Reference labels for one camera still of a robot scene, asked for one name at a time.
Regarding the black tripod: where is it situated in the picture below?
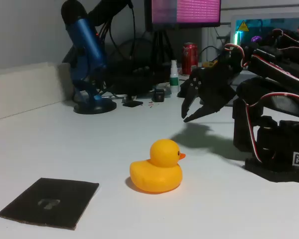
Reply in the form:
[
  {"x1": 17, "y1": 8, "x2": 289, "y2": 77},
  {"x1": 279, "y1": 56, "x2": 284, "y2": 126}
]
[{"x1": 149, "y1": 29, "x2": 176, "y2": 73}]

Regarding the black audio device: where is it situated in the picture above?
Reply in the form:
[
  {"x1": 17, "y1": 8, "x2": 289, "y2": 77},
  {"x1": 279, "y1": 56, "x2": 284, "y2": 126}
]
[{"x1": 107, "y1": 62, "x2": 170, "y2": 97}]

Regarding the white box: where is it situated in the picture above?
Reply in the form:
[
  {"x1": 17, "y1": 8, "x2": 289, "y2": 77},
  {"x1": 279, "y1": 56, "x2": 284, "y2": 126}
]
[{"x1": 0, "y1": 61, "x2": 74, "y2": 122}]

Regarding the flat black plate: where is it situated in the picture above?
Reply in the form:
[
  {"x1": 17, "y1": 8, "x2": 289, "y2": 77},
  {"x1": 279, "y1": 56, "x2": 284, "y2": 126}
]
[{"x1": 122, "y1": 100, "x2": 144, "y2": 108}]

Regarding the black hanging cable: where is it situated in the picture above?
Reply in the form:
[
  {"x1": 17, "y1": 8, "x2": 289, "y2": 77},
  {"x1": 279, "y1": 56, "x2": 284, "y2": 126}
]
[{"x1": 128, "y1": 4, "x2": 137, "y2": 60}]

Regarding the computer monitor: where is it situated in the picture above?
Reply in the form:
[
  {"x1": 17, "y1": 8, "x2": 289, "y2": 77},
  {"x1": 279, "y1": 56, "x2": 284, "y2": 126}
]
[{"x1": 144, "y1": 0, "x2": 222, "y2": 32}]

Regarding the black cardboard square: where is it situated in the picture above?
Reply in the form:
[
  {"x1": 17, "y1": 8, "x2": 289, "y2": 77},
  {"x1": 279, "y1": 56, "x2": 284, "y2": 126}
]
[{"x1": 0, "y1": 177, "x2": 100, "y2": 230}]

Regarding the white spray bottle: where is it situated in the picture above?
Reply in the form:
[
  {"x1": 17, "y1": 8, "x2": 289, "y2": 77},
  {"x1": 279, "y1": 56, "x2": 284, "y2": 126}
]
[{"x1": 169, "y1": 59, "x2": 179, "y2": 94}]

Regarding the red soda can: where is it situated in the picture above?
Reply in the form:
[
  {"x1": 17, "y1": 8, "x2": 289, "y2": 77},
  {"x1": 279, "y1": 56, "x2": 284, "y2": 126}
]
[{"x1": 181, "y1": 42, "x2": 199, "y2": 75}]

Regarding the blue desktop microphone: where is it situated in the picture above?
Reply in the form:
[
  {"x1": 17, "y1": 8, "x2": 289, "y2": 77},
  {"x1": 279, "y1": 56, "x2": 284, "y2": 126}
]
[{"x1": 60, "y1": 0, "x2": 117, "y2": 115}]

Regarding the black leader arm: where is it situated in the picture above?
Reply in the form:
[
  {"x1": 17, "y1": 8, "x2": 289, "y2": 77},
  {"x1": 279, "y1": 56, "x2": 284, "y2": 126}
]
[{"x1": 269, "y1": 28, "x2": 299, "y2": 50}]

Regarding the yellow rubber duck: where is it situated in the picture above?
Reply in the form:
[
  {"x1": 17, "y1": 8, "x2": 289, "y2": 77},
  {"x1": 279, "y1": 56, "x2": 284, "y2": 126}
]
[{"x1": 129, "y1": 138, "x2": 186, "y2": 194}]

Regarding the small black cube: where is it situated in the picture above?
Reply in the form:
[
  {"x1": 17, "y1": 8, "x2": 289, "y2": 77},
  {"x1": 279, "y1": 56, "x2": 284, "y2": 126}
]
[{"x1": 152, "y1": 89, "x2": 165, "y2": 102}]

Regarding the grey laptop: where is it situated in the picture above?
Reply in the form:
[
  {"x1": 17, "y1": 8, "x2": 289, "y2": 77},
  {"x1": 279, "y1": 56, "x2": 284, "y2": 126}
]
[{"x1": 233, "y1": 69, "x2": 256, "y2": 85}]

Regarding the yellow orange hand tool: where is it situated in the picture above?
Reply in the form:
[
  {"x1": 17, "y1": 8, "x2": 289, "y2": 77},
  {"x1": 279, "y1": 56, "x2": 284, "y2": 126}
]
[{"x1": 201, "y1": 60, "x2": 219, "y2": 68}]

